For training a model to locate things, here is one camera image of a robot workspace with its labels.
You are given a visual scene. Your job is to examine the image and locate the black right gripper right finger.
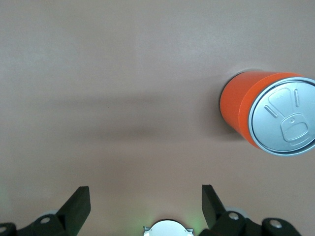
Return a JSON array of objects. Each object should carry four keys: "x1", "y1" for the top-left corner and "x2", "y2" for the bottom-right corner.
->
[{"x1": 198, "y1": 184, "x2": 303, "y2": 236}]

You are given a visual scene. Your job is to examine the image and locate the orange can with silver lid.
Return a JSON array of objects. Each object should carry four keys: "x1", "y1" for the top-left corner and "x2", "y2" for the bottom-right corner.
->
[{"x1": 219, "y1": 70, "x2": 315, "y2": 157}]

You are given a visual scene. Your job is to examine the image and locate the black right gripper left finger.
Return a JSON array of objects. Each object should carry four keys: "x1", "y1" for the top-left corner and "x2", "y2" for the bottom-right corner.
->
[{"x1": 0, "y1": 185, "x2": 92, "y2": 236}]

